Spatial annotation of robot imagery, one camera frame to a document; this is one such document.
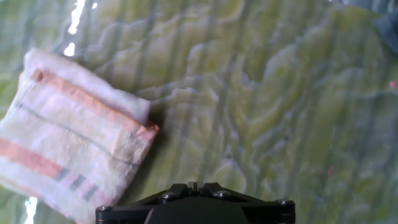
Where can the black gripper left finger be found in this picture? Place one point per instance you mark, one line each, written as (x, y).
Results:
(130, 213)

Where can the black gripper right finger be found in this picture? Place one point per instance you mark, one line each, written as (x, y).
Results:
(267, 213)

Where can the white cloth with pink stripes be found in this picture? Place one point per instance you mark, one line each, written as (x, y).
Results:
(71, 133)

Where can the green marble pattern mat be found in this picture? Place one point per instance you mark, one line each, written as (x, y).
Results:
(248, 109)

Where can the dark grey towel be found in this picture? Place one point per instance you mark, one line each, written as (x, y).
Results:
(390, 31)

